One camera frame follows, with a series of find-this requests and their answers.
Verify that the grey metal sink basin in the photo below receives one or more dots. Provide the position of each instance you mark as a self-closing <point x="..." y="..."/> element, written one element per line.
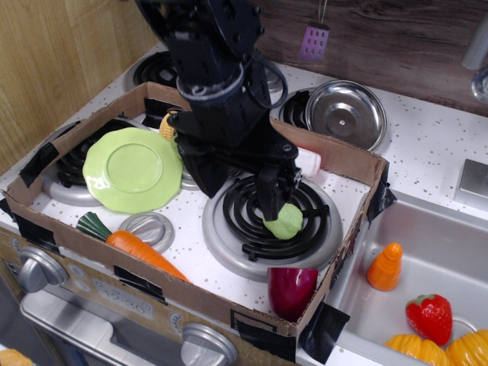
<point x="444" y="252"/>

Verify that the front left black burner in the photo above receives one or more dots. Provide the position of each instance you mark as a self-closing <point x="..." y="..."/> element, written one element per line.
<point x="64" y="181"/>

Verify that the middle grey stove knob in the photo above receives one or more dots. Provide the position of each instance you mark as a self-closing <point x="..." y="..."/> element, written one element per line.
<point x="187" y="181"/>

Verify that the right orange toy pumpkin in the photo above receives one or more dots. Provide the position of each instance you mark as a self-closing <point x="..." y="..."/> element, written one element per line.
<point x="470" y="349"/>

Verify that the back grey stove knob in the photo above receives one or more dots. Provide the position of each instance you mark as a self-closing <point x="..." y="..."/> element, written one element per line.
<point x="275" y="81"/>

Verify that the light green toy broccoli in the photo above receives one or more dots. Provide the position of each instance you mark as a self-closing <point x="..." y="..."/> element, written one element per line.
<point x="288" y="224"/>

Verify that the orange toy pumpkin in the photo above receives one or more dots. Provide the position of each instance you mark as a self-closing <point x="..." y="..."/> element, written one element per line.
<point x="421" y="349"/>
<point x="470" y="349"/>

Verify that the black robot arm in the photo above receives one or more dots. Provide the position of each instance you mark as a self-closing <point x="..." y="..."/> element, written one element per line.
<point x="222" y="76"/>

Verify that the small orange toy carrot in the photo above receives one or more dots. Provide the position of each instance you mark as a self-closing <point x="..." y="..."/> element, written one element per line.
<point x="384" y="272"/>

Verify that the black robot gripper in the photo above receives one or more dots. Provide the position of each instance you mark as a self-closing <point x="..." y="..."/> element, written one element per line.
<point x="228" y="128"/>

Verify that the yellow toy corn cob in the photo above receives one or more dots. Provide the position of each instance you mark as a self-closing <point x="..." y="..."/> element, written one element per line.
<point x="165" y="130"/>

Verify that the oven control knob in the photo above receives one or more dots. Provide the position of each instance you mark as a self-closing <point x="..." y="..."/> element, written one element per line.
<point x="39" y="270"/>
<point x="205" y="346"/>

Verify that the dark red cup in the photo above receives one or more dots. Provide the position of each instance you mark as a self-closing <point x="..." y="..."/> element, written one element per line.
<point x="290" y="290"/>

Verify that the left oven control knob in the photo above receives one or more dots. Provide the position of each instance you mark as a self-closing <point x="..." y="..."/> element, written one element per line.
<point x="39" y="270"/>

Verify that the hanging purple spatula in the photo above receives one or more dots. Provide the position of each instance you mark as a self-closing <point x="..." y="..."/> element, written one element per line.
<point x="315" y="37"/>

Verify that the front grey stove knob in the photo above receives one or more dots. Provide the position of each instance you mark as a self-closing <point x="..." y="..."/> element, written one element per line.
<point x="152" y="228"/>

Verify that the light green plate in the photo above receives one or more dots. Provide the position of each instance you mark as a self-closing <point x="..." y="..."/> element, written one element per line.
<point x="132" y="171"/>

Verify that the silver faucet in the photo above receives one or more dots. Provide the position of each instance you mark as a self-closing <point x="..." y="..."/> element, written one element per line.
<point x="475" y="59"/>

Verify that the orange object bottom left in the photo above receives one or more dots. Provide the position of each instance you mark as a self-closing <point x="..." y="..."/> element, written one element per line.
<point x="11" y="357"/>

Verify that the red toy strawberry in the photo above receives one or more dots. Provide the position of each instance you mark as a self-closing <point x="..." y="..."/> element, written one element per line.
<point x="431" y="316"/>

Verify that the right oven control knob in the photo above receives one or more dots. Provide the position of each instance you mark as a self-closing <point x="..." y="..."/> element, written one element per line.
<point x="205" y="346"/>

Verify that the back left black burner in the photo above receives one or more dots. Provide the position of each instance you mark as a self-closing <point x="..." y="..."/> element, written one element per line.
<point x="158" y="68"/>

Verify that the steel pot lid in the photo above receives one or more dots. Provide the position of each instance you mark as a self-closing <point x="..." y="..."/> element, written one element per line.
<point x="347" y="111"/>

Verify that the black burner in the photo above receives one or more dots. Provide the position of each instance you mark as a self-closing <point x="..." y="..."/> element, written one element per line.
<point x="236" y="236"/>
<point x="158" y="68"/>
<point x="293" y="110"/>
<point x="64" y="181"/>

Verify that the front right black burner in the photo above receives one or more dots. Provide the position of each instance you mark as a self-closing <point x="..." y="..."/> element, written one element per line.
<point x="236" y="236"/>

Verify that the left orange toy pumpkin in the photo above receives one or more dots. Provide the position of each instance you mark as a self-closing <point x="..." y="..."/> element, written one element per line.
<point x="421" y="349"/>

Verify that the grey stove knob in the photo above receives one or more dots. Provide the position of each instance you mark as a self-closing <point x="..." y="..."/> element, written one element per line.
<point x="187" y="181"/>
<point x="275" y="81"/>
<point x="152" y="228"/>

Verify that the silver oven door handle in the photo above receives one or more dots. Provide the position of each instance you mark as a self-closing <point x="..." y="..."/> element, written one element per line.
<point x="101" y="335"/>

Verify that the brown cardboard fence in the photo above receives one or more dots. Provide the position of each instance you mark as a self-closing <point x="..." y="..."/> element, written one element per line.
<point x="209" y="289"/>

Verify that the back right black burner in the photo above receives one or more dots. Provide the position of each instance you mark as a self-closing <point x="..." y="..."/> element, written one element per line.
<point x="293" y="110"/>

